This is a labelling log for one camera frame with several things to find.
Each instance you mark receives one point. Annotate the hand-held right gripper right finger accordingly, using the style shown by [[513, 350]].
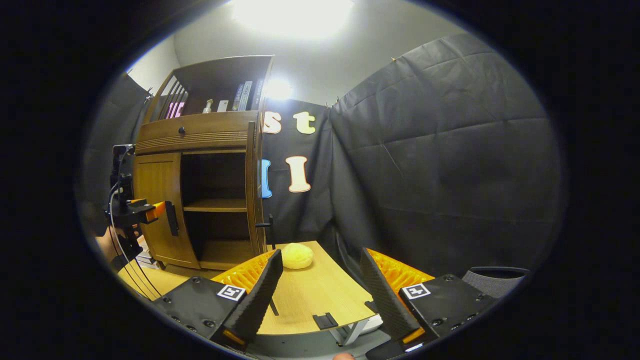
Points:
[[385, 295]]

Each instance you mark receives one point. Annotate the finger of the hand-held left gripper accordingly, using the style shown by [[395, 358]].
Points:
[[150, 211]]

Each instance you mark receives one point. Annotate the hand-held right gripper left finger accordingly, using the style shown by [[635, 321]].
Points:
[[260, 300]]

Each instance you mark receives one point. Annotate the wooden shoe cabinet door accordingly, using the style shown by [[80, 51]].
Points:
[[251, 190], [160, 185]]

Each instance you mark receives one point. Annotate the wooden double-door shoe cabinet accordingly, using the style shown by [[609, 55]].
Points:
[[215, 75]]

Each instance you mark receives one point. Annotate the wooden cabinet inner shelf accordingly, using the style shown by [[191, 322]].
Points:
[[215, 205]]

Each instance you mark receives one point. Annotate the wooden cabinet drawer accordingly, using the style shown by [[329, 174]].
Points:
[[210, 130]]

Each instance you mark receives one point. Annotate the black table clamp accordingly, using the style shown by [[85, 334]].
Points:
[[325, 320], [372, 306]]

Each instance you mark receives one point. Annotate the small stack of books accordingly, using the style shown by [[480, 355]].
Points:
[[148, 259]]

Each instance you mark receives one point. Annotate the white table leg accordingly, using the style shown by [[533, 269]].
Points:
[[350, 332]]

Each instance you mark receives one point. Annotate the yellow round bun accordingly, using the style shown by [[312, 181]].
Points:
[[297, 256]]

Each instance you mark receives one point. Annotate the grey mesh office chair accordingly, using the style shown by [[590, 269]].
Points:
[[492, 285]]

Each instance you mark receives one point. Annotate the white pump bottle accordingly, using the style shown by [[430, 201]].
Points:
[[207, 106]]

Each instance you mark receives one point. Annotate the small white box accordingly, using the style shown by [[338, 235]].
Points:
[[222, 106]]

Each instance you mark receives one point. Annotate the row of upright books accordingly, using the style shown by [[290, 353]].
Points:
[[245, 95]]

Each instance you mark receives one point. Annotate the black backdrop cloth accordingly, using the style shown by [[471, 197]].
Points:
[[450, 150]]

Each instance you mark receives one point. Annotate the small ceiling light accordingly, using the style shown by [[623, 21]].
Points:
[[278, 89]]

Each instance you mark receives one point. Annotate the large ceiling light panel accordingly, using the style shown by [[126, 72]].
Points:
[[295, 15]]

